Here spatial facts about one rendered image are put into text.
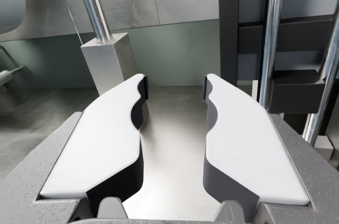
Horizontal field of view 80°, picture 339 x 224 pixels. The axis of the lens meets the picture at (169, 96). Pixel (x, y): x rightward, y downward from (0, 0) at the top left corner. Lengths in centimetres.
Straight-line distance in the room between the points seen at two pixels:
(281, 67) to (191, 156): 32
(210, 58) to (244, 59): 47
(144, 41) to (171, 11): 15
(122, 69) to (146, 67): 29
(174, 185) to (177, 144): 12
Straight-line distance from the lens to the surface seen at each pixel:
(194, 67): 75
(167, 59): 76
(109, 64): 52
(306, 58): 28
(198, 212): 45
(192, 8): 69
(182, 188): 47
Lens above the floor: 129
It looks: 32 degrees down
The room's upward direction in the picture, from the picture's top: 10 degrees counter-clockwise
